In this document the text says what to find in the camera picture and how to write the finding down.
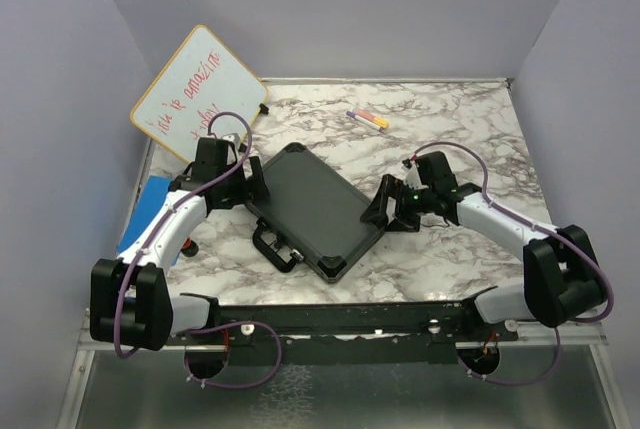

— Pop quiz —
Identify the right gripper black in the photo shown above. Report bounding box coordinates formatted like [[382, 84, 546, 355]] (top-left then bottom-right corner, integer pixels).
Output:
[[361, 173, 435, 233]]

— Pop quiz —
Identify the black poker set case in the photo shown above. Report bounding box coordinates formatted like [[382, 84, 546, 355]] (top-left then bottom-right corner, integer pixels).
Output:
[[246, 142, 388, 284]]

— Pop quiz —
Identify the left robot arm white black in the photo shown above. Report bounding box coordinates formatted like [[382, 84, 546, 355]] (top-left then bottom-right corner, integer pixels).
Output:
[[89, 138, 269, 352]]

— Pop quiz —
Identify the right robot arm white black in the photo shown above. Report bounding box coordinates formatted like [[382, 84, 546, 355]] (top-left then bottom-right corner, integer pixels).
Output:
[[361, 151, 610, 340]]

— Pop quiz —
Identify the red black marker cap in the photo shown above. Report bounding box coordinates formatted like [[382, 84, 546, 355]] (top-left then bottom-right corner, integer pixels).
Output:
[[181, 238, 199, 258]]

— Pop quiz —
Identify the purple yellow marker pen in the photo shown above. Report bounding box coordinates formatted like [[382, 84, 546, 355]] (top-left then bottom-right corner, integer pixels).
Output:
[[346, 110, 389, 132]]

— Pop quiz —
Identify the blue flat sheet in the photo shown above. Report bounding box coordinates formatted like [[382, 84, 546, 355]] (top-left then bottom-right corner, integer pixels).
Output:
[[116, 175, 171, 257]]

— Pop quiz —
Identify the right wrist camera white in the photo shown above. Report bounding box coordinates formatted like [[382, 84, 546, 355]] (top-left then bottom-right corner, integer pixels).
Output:
[[402, 159, 422, 190]]

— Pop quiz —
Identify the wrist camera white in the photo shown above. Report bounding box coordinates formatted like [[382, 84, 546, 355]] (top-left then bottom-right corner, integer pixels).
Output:
[[222, 133, 242, 146], [402, 159, 422, 190]]

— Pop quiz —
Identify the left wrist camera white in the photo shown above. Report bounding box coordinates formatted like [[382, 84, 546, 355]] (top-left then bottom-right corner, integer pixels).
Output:
[[222, 133, 242, 146]]

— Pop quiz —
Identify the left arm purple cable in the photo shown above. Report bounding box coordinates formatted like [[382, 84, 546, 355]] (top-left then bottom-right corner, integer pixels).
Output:
[[113, 111, 253, 360]]

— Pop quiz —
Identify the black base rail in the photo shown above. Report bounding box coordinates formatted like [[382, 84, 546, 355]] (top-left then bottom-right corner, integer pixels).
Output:
[[167, 301, 518, 366]]

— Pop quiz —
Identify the whiteboard with yellow frame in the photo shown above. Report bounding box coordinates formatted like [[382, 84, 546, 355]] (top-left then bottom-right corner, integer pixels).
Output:
[[130, 25, 268, 162]]

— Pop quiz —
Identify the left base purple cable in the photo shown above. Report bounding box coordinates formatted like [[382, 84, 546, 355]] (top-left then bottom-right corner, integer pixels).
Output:
[[182, 319, 284, 391]]

